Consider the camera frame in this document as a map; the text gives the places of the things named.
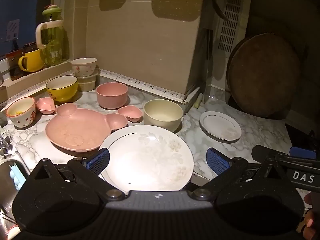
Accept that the metal faucet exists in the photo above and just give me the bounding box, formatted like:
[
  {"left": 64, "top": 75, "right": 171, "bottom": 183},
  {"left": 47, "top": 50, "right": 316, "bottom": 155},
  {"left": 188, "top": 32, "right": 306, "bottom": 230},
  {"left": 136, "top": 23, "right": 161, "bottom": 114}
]
[{"left": 0, "top": 134, "right": 13, "bottom": 159}]

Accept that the pink cat-shaped dish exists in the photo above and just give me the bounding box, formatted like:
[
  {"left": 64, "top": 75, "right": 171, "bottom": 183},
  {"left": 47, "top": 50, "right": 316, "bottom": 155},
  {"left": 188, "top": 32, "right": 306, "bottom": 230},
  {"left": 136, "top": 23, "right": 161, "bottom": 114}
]
[{"left": 36, "top": 97, "right": 56, "bottom": 115}]

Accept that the yellow mug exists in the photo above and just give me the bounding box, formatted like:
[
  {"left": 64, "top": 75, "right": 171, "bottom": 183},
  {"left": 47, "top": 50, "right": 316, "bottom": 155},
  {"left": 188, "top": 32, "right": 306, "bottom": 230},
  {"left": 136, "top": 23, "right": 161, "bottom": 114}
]
[{"left": 18, "top": 49, "right": 45, "bottom": 73}]

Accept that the music-note trim tape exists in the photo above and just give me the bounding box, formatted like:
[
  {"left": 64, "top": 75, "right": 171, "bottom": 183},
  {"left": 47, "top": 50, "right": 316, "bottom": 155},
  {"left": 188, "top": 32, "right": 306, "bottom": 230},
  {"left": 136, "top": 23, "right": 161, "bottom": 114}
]
[{"left": 0, "top": 69, "right": 190, "bottom": 105}]

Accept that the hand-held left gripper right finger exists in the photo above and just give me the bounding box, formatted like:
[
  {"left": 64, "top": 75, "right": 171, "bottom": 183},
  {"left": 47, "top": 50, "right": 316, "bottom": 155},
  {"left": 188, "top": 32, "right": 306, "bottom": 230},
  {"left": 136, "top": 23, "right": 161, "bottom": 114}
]
[{"left": 194, "top": 147, "right": 285, "bottom": 202}]

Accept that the pink bear-shaped plate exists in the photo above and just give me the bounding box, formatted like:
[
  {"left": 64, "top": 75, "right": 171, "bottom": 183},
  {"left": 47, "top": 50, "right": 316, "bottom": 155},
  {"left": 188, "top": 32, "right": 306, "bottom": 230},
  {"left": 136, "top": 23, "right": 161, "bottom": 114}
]
[{"left": 45, "top": 103, "right": 129, "bottom": 152}]

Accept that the light blue plastic item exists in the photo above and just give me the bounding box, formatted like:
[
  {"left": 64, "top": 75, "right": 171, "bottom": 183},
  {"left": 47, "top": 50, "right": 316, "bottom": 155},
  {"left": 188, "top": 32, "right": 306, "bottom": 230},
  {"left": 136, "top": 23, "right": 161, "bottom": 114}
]
[{"left": 9, "top": 164, "right": 27, "bottom": 192}]

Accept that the white wide printed bowl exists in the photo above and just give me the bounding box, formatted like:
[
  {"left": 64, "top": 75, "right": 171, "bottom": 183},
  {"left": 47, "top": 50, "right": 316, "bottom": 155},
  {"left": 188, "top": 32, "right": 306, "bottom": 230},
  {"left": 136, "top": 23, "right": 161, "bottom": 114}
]
[{"left": 70, "top": 57, "right": 98, "bottom": 77}]

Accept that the cleaver knife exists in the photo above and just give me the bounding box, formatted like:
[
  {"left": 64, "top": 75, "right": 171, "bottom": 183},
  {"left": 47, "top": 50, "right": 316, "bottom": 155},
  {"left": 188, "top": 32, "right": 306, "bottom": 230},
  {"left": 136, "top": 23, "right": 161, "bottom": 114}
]
[{"left": 203, "top": 28, "right": 214, "bottom": 105}]

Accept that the yellow bowl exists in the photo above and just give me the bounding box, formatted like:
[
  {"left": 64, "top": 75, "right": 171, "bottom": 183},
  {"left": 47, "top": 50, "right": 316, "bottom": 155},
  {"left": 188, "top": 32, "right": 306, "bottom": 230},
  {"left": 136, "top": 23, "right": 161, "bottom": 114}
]
[{"left": 45, "top": 75, "right": 79, "bottom": 102}]

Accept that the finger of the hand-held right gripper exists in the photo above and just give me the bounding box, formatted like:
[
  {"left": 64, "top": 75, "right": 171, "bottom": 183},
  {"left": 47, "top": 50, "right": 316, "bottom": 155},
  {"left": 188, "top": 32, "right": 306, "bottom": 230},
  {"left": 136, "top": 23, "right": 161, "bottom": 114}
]
[
  {"left": 289, "top": 146, "right": 318, "bottom": 159},
  {"left": 251, "top": 145, "right": 283, "bottom": 164}
]

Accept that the round wooden cutting board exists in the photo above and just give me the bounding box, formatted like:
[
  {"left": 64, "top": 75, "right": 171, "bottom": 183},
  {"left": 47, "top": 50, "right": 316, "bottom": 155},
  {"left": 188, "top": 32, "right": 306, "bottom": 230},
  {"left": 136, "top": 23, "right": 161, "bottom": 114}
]
[{"left": 226, "top": 33, "right": 300, "bottom": 118}]

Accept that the pink bowl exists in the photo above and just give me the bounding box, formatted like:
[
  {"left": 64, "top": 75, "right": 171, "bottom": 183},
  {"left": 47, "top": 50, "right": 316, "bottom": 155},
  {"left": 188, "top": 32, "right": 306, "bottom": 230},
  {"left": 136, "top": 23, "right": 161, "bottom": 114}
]
[{"left": 96, "top": 82, "right": 129, "bottom": 110}]

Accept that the cream bowl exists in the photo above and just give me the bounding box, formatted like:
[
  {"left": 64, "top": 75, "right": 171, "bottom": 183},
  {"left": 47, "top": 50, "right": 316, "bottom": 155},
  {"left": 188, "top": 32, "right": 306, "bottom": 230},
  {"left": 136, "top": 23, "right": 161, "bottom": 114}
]
[{"left": 143, "top": 99, "right": 184, "bottom": 133}]

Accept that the dark metal ladle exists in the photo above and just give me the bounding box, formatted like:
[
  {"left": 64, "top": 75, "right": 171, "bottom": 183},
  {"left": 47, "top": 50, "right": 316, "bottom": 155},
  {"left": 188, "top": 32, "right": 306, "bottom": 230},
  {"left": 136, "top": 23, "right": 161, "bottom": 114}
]
[{"left": 212, "top": 0, "right": 229, "bottom": 22}]

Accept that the small white plate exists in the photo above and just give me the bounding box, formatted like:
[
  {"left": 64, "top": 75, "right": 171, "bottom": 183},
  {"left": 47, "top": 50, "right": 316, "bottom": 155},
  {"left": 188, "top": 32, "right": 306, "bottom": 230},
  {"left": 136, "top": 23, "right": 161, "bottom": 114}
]
[{"left": 199, "top": 111, "right": 242, "bottom": 142}]

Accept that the steel sink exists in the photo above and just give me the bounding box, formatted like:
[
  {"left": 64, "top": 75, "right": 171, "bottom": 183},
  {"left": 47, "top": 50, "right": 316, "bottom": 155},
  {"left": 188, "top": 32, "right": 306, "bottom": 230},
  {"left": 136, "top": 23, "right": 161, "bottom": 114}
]
[{"left": 0, "top": 150, "right": 30, "bottom": 240}]

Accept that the black gas stove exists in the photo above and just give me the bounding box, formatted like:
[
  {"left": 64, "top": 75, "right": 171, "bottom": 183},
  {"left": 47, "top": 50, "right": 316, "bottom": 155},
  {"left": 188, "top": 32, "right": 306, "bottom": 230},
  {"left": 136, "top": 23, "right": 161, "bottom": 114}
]
[{"left": 285, "top": 123, "right": 320, "bottom": 155}]

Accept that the large white floral plate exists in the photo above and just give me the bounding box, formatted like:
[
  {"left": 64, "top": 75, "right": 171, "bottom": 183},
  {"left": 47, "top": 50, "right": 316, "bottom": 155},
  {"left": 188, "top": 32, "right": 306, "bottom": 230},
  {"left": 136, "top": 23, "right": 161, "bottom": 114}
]
[{"left": 99, "top": 124, "right": 195, "bottom": 193}]

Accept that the dark glass jar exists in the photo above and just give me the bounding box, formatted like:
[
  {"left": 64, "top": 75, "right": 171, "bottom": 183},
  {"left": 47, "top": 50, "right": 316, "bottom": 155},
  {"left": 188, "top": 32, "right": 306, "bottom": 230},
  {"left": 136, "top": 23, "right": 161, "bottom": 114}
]
[{"left": 5, "top": 50, "right": 25, "bottom": 80}]

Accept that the white vent grille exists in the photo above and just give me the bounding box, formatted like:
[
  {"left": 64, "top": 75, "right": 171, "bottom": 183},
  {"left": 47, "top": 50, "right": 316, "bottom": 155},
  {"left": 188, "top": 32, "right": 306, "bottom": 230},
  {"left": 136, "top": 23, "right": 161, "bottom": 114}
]
[{"left": 217, "top": 0, "right": 244, "bottom": 53}]

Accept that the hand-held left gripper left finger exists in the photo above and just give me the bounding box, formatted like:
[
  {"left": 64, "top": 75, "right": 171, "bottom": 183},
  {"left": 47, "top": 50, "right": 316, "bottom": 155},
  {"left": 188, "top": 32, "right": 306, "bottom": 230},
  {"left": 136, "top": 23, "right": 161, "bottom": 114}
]
[{"left": 34, "top": 148, "right": 125, "bottom": 202}]

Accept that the clear plastic container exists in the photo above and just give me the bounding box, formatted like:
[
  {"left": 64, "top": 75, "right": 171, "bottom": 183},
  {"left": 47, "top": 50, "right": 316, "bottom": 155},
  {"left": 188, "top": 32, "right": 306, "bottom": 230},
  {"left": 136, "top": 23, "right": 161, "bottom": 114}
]
[{"left": 75, "top": 69, "right": 100, "bottom": 92}]

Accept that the person's right hand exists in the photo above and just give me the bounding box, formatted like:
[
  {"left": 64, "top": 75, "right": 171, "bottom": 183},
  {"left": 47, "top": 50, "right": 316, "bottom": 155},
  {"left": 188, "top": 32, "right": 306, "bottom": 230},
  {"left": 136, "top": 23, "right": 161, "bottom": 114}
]
[{"left": 303, "top": 192, "right": 320, "bottom": 230}]

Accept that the pink heart-shaped dish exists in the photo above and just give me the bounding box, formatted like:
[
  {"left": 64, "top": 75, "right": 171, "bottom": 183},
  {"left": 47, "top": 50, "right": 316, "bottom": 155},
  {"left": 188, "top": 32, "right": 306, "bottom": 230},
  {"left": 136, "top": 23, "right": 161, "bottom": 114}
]
[{"left": 117, "top": 105, "right": 143, "bottom": 123}]

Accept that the white printed cup-shaped bowl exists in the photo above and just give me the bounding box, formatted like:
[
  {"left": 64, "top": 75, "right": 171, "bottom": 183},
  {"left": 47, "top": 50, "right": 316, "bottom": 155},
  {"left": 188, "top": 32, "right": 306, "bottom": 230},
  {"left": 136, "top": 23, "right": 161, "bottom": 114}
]
[{"left": 6, "top": 96, "right": 37, "bottom": 128}]

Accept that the green glass pitcher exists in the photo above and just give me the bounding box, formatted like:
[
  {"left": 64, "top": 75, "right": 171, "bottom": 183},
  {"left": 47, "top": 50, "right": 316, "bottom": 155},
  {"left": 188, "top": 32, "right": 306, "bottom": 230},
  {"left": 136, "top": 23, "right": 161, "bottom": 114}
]
[{"left": 35, "top": 4, "right": 69, "bottom": 67}]

